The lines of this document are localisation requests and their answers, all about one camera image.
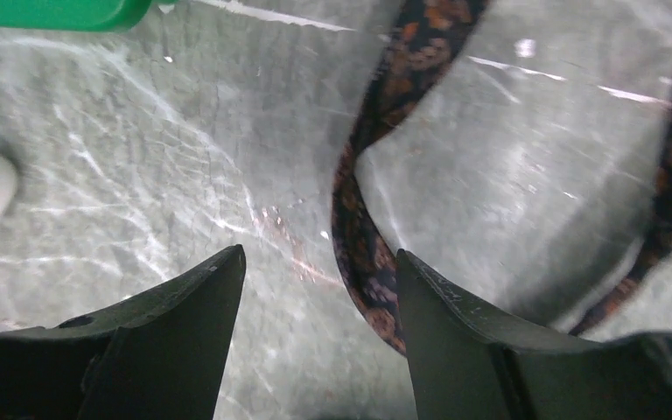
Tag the green compartment organizer box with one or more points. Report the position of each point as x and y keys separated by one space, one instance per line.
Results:
x=72 y=15

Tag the dark orange patterned tie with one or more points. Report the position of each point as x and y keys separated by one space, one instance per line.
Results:
x=523 y=149

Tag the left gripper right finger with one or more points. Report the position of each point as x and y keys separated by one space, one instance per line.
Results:
x=469 y=359

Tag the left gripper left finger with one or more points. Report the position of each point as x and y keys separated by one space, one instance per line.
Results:
x=160 y=354

